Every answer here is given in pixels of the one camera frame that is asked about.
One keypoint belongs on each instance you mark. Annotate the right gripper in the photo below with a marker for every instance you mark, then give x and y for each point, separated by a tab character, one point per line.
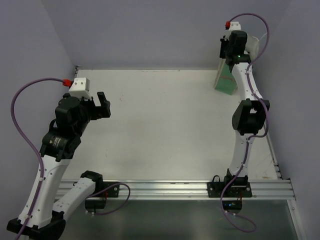
222	41

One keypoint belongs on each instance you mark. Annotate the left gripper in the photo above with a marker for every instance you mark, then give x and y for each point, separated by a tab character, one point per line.
96	109

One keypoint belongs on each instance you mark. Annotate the green paper bag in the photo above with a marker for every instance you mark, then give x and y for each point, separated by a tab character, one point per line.
224	81

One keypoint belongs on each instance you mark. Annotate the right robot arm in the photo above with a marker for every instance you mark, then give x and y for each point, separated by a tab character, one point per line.
251	113

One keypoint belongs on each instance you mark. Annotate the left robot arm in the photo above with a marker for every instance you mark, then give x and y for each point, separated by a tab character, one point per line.
44	218

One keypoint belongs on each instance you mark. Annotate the left black control box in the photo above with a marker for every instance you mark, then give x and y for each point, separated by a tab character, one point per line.
95	204

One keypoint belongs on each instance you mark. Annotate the black control box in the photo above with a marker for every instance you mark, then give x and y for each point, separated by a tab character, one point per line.
232	205
95	204

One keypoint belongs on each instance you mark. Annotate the right black control box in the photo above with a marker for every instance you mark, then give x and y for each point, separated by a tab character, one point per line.
232	205

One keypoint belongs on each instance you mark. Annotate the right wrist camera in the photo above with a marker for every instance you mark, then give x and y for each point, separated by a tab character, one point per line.
232	26

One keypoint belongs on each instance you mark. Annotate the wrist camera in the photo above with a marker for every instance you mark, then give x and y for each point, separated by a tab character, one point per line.
79	87
232	26

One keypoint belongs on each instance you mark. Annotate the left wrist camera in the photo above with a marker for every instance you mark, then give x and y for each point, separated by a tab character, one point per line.
79	87

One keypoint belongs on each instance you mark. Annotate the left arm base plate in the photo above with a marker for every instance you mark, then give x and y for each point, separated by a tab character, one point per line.
112	190

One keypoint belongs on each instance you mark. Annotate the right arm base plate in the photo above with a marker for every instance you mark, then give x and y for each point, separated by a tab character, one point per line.
215	190

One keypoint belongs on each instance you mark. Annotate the aluminium rail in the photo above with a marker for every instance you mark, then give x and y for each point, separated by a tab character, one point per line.
193	190

